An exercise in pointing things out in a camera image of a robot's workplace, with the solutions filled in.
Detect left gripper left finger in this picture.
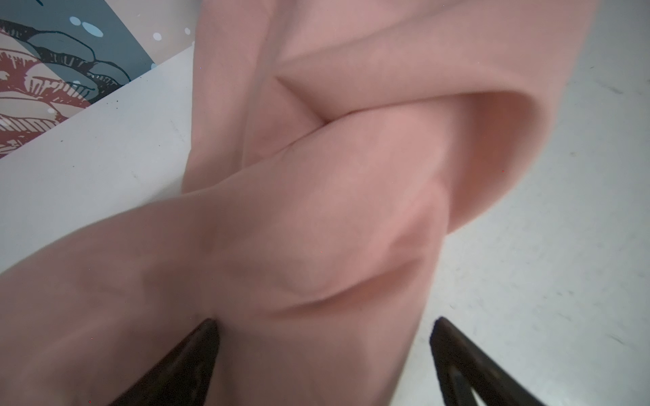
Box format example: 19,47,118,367
110,319,220,406

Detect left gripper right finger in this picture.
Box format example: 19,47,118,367
429,317,544,406

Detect pink shorts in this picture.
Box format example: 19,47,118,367
1,1,597,405

